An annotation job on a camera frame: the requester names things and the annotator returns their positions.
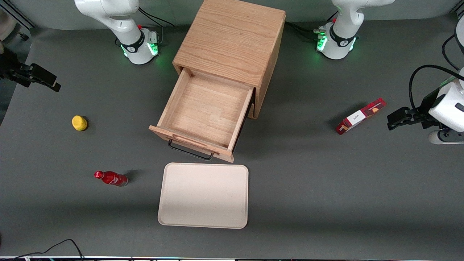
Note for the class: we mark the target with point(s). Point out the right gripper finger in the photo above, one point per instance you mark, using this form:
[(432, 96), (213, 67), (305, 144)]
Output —
[(20, 75), (45, 78)]

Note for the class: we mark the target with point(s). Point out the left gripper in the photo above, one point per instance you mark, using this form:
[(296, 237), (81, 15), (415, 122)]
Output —
[(429, 102)]

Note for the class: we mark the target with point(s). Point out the wooden drawer with notched grip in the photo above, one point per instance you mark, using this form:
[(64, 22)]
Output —
[(206, 108)]

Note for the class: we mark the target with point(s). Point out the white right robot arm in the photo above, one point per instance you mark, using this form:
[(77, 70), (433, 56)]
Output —
[(130, 36)]

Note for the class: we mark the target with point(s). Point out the wooden two-drawer cabinet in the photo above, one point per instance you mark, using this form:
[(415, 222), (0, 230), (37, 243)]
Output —
[(232, 40)]

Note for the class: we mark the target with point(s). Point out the beige round background object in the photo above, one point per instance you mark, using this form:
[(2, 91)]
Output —
[(6, 25)]

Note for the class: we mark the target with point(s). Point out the yellow lemon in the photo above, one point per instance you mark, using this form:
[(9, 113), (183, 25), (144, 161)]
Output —
[(79, 123)]

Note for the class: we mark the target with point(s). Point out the red tartan cookie box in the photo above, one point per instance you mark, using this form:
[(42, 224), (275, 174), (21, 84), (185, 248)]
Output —
[(357, 117)]

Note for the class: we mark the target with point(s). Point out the red bottle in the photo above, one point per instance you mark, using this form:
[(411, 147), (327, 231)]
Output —
[(112, 178)]

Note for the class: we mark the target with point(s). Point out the beige rectangular tray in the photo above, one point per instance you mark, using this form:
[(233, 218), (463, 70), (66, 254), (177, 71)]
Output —
[(203, 195)]

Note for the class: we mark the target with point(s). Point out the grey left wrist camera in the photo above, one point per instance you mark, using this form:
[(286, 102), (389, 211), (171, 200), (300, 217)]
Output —
[(444, 137)]

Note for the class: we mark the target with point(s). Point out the black aluminium frame bar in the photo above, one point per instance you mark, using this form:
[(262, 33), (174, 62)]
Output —
[(20, 14)]

